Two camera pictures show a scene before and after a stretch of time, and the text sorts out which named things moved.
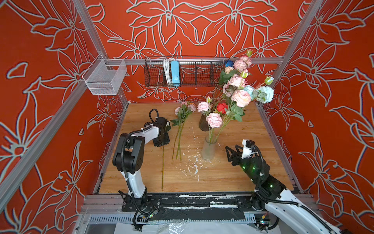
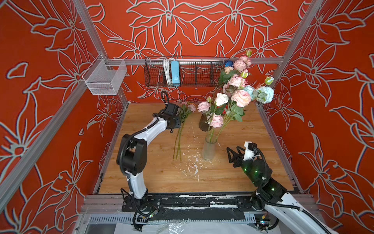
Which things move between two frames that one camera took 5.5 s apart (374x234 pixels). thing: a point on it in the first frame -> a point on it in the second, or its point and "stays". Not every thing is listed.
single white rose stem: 168,128 -> 221,99
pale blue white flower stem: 262,92 stays
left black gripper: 166,140 -> 177,122
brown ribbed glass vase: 203,124 stays
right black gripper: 235,154 stays
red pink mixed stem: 214,119 stays
